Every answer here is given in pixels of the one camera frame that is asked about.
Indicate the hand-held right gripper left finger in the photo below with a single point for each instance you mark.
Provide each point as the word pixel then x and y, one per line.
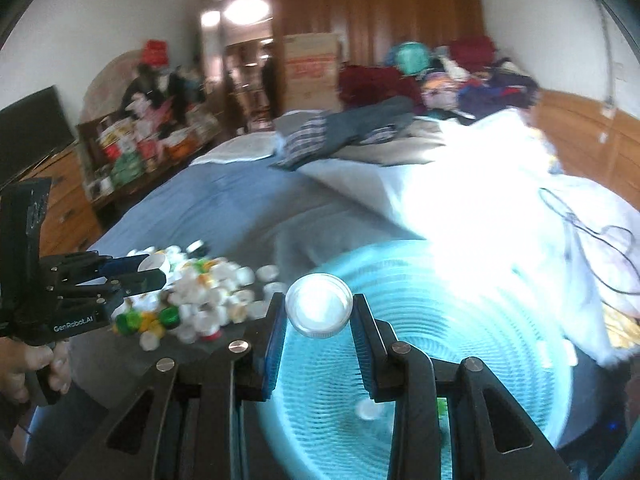
pixel 276 340

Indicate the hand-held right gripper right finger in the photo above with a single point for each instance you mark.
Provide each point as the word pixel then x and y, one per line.
pixel 361 345

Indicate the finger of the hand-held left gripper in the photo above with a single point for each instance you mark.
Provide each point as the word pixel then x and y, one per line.
pixel 120 264
pixel 142 282

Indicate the white bottle cap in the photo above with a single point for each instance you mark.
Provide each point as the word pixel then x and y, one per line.
pixel 318 305
pixel 155 261
pixel 368 410

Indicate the pile of mixed bottle caps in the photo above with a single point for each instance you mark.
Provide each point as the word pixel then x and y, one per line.
pixel 200 285

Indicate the teal plastic basket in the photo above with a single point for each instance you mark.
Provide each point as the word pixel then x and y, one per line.
pixel 450 310

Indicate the person's left hand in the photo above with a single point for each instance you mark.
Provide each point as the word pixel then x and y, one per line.
pixel 30 365

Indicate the wooden dresser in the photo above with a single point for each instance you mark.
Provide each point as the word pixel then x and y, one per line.
pixel 65 200

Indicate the blue-grey blanket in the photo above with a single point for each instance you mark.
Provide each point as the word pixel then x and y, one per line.
pixel 225 200

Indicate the heap of bags and packets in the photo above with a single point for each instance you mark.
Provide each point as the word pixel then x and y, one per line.
pixel 145 130

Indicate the black television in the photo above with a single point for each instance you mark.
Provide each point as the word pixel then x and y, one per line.
pixel 30 135

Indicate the white pillow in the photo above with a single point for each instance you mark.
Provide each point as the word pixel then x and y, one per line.
pixel 235 150

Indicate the white bed sheet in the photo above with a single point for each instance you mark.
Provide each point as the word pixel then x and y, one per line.
pixel 475 185

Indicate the plaid shirt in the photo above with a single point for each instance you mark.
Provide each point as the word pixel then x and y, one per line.
pixel 302 142

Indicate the dark grey pants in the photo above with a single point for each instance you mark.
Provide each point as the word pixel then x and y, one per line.
pixel 370 120

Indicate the dark red garment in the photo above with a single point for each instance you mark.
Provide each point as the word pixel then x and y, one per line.
pixel 375 85

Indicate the yellow patterned cloth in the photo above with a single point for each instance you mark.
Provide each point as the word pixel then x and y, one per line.
pixel 622 327

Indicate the cardboard box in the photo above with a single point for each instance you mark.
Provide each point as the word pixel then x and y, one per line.
pixel 312 72

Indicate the ceiling lamp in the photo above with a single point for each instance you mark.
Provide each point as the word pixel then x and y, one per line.
pixel 246 10

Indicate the pile of colourful clothes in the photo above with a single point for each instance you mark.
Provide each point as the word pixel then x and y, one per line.
pixel 480 80

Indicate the teal cloth bundle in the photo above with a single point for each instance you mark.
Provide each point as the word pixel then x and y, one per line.
pixel 410 57

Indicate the wooden headboard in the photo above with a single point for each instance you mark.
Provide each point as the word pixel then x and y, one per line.
pixel 590 135

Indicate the wooden wardrobe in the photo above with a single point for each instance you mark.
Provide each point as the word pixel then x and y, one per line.
pixel 390 10

